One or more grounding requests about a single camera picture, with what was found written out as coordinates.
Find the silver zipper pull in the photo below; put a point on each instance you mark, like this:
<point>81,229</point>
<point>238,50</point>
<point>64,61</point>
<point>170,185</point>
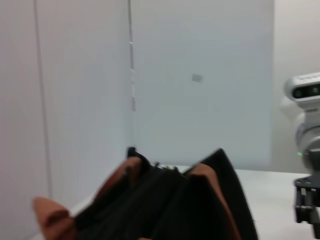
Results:
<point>165,167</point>

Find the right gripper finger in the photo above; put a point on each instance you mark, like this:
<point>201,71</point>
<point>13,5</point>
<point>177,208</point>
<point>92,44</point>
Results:
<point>302,212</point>

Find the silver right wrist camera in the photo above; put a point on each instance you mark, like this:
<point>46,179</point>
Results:
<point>305,91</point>

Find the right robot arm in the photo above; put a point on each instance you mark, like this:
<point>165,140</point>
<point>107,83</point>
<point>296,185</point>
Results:
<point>310,140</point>

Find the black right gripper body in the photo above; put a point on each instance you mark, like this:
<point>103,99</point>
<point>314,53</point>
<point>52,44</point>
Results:
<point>311,182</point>

